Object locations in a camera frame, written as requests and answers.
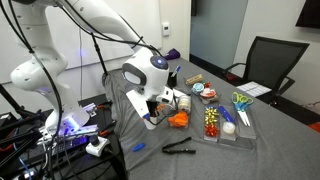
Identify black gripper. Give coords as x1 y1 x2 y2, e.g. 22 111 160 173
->
146 100 161 118

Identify white paper cup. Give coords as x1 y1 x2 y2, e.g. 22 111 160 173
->
143 115 158 131

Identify orange rubber glove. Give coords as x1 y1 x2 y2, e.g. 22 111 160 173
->
167 111 190 128

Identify black pen cup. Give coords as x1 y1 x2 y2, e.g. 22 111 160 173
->
167 71 178 89

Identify white gripper side module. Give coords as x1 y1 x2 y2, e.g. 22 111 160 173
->
156 88 175 105

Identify clear plastic box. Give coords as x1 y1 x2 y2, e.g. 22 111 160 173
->
166 109 192 131

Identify blue marker pen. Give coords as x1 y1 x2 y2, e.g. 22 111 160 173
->
131 142 147 153

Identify teal round tin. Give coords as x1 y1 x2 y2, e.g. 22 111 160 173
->
191 82 205 95

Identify cork twine spool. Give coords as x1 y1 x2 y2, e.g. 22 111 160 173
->
185 73 204 86

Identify orange black bar clamp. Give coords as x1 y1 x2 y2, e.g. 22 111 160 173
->
95 101 114 112
98 121 118 138

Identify red white round container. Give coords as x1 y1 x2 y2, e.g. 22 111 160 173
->
199 87 218 100

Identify purple folded umbrella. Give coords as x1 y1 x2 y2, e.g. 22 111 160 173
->
164 48 181 61

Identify gold gift bow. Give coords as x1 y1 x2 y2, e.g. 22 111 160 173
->
204 106 219 125

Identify clear shallow tray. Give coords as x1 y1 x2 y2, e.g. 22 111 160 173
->
184 76 221 105

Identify white controller with black knob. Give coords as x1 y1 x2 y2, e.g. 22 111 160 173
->
85 134 111 158

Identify blue tube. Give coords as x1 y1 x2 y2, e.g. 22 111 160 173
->
218 105 235 124

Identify white round tape roll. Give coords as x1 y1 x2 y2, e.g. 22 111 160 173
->
222 121 237 135

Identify gray table cloth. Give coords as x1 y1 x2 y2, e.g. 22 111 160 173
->
103 58 320 180

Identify clear acrylic organizer tray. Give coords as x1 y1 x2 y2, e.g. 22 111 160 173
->
202 103 258 149

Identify white paper sheet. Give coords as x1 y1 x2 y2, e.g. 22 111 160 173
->
245 81 273 98

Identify black mesh office chair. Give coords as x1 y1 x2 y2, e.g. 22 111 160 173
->
222 35 310 105

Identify orange bag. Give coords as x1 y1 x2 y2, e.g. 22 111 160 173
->
307 121 320 134

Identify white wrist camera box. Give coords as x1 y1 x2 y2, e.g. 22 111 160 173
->
125 89 151 120

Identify black camera tripod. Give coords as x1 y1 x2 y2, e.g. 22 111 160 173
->
89 32 111 81

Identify white wall thermostat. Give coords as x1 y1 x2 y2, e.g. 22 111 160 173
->
162 21 171 37

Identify green-handled scissors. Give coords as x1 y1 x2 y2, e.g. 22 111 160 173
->
231 91 250 127

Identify blue-handled scissors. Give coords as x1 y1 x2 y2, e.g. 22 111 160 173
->
237 97 254 127

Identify black wall monitor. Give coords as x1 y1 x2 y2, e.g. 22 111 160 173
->
295 0 320 29

